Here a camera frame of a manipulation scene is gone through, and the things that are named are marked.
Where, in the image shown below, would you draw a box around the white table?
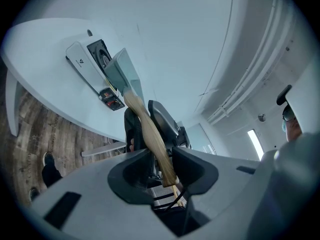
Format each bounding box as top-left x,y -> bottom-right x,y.
1,17 -> 201,158

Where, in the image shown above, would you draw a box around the person's head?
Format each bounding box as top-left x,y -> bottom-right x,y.
281,105 -> 305,144

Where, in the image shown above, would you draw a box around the black glasses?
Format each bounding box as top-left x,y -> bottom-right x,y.
281,105 -> 296,123

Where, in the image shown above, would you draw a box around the person in white cap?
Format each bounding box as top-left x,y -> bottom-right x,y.
275,55 -> 320,135

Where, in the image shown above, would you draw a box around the white ceiling pipes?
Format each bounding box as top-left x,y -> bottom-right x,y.
194,0 -> 297,125

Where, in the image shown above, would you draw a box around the ceiling light panel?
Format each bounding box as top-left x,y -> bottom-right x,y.
246,128 -> 265,160

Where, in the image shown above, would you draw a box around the right hand-held gripper black cable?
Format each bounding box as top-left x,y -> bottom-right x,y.
166,186 -> 191,211

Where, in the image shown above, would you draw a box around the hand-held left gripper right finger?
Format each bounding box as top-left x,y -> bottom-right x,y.
171,146 -> 220,195

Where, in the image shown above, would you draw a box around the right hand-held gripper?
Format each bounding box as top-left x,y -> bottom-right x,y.
123,99 -> 193,157

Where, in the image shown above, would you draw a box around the person's black trouser leg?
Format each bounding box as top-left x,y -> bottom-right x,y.
40,162 -> 64,189

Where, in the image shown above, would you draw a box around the person's black shoe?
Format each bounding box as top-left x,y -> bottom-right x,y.
29,186 -> 40,202
41,151 -> 56,168

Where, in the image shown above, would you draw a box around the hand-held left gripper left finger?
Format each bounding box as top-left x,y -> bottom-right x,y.
107,147 -> 155,206

